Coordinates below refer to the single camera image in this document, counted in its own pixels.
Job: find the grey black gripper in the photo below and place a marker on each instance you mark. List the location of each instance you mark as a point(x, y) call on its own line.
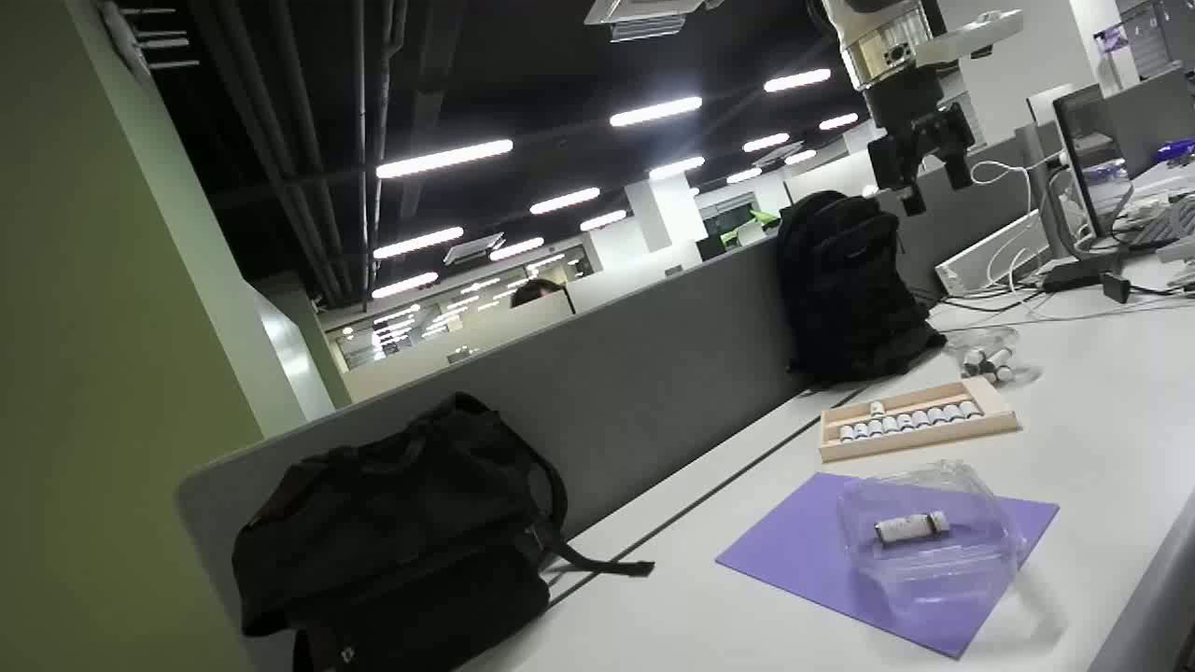
point(947, 134)

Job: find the wooden compartment box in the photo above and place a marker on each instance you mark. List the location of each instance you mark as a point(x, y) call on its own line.
point(997, 416)

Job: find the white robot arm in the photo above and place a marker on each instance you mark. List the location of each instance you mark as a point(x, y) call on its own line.
point(898, 56)

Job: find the white power strip box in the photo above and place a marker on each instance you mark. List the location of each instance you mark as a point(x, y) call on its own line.
point(990, 258)

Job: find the small white bottle in container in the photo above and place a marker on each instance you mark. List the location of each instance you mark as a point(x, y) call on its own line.
point(914, 526)

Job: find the black backpack far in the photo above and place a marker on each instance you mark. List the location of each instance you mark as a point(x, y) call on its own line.
point(846, 302)

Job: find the black backpack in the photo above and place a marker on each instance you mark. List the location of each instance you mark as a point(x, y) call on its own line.
point(846, 302)
point(408, 555)

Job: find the computer monitor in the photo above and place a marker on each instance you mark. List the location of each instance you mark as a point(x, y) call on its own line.
point(1135, 159)

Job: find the row of white bottles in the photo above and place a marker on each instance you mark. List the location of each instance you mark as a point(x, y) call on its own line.
point(887, 418)

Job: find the grey desk divider panel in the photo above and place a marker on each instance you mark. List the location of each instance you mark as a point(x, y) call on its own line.
point(613, 395)

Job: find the clear plastic clamshell container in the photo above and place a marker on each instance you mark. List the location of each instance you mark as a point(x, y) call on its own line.
point(938, 592)

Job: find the purple paper mat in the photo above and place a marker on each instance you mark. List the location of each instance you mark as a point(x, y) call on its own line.
point(801, 550)

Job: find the black backpack near left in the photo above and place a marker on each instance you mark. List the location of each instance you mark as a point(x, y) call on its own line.
point(408, 555)

